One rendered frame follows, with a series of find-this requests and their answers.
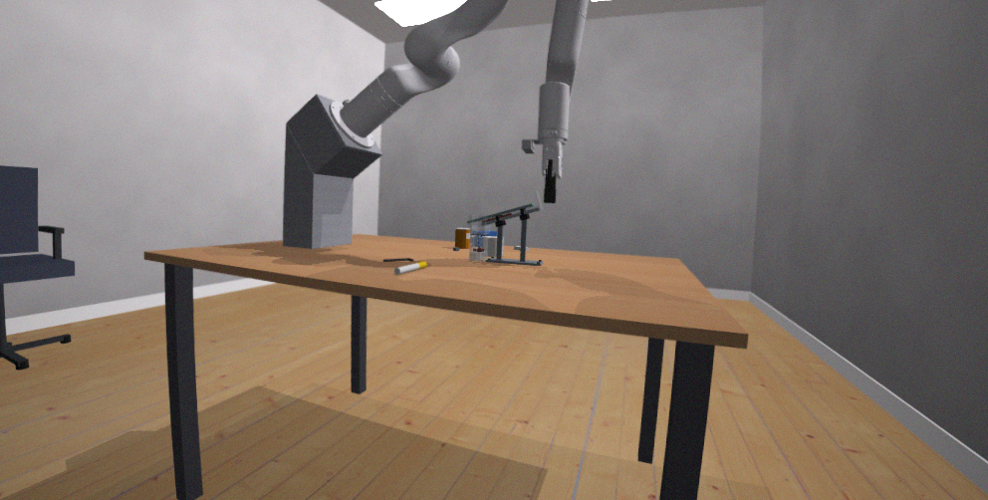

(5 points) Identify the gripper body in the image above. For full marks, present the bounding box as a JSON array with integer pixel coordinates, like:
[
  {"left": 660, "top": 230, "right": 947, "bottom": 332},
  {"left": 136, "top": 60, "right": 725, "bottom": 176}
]
[{"left": 539, "top": 139, "right": 566, "bottom": 179}]

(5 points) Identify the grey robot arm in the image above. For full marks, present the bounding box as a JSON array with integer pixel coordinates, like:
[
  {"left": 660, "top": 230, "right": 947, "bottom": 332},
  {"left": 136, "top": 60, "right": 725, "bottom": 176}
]
[{"left": 329, "top": 0, "right": 589, "bottom": 153}]

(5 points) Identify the amber pill bottle with white cap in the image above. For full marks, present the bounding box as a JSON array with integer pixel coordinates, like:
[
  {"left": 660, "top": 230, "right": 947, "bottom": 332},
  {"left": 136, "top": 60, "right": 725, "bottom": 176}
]
[{"left": 455, "top": 228, "right": 470, "bottom": 249}]

